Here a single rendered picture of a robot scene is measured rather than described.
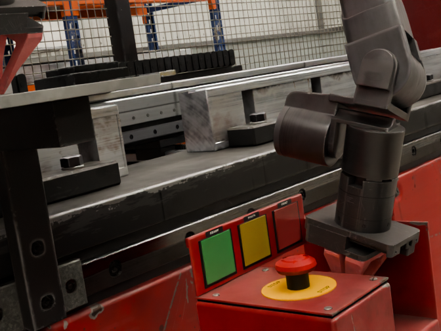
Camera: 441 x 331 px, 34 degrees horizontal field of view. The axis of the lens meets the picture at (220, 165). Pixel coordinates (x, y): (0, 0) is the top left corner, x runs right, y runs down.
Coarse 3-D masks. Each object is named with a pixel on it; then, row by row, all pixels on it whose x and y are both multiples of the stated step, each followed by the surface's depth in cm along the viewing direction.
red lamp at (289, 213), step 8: (280, 208) 82; (288, 208) 83; (296, 208) 84; (280, 216) 82; (288, 216) 83; (296, 216) 84; (280, 224) 82; (288, 224) 83; (296, 224) 84; (280, 232) 82; (288, 232) 83; (296, 232) 84; (280, 240) 82; (288, 240) 83; (296, 240) 84; (280, 248) 82
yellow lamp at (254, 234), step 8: (264, 216) 80; (248, 224) 77; (256, 224) 78; (264, 224) 80; (240, 232) 77; (248, 232) 77; (256, 232) 78; (264, 232) 80; (248, 240) 77; (256, 240) 78; (264, 240) 80; (248, 248) 77; (256, 248) 78; (264, 248) 80; (248, 256) 77; (256, 256) 78; (264, 256) 79; (248, 264) 77
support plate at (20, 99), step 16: (112, 80) 63; (128, 80) 65; (144, 80) 66; (160, 80) 68; (0, 96) 55; (16, 96) 56; (32, 96) 57; (48, 96) 58; (64, 96) 59; (80, 96) 61
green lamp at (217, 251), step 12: (204, 240) 72; (216, 240) 73; (228, 240) 75; (204, 252) 72; (216, 252) 73; (228, 252) 75; (204, 264) 72; (216, 264) 73; (228, 264) 75; (216, 276) 73
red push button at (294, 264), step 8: (288, 256) 70; (296, 256) 70; (304, 256) 70; (280, 264) 69; (288, 264) 68; (296, 264) 68; (304, 264) 68; (312, 264) 68; (280, 272) 69; (288, 272) 68; (296, 272) 68; (304, 272) 68; (288, 280) 69; (296, 280) 69; (304, 280) 69; (288, 288) 70; (296, 288) 69; (304, 288) 69
